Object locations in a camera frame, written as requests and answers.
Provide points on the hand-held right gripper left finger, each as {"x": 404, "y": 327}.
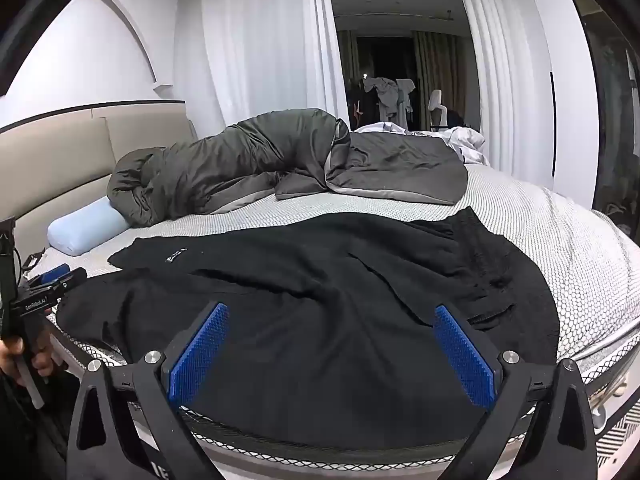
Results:
{"x": 200, "y": 350}

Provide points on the black pants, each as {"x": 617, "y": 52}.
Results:
{"x": 310, "y": 310}

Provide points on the white chair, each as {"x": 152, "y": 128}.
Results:
{"x": 436, "y": 102}

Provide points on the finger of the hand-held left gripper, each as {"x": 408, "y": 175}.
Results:
{"x": 55, "y": 273}
{"x": 70, "y": 280}

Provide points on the dark glass cabinet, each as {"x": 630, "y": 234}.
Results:
{"x": 612, "y": 135}

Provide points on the grey duvet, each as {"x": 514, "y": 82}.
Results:
{"x": 250, "y": 160}

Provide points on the light blue pillow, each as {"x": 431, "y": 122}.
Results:
{"x": 85, "y": 232}

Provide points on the person's left hand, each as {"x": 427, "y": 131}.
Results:
{"x": 10, "y": 356}

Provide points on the white wardrobe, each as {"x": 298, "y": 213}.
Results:
{"x": 565, "y": 85}

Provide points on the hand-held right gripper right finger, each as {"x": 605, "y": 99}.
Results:
{"x": 465, "y": 360}

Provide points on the white crumpled sheet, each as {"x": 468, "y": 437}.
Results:
{"x": 465, "y": 142}

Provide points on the white honeycomb mattress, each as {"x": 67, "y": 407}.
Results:
{"x": 550, "y": 230}

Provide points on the beige headboard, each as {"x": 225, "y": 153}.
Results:
{"x": 50, "y": 170}

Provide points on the grey clothes on rack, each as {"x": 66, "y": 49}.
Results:
{"x": 387, "y": 92}

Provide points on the person's dark clothing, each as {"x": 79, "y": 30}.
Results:
{"x": 30, "y": 435}

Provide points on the olive curtain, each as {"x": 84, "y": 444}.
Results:
{"x": 437, "y": 70}

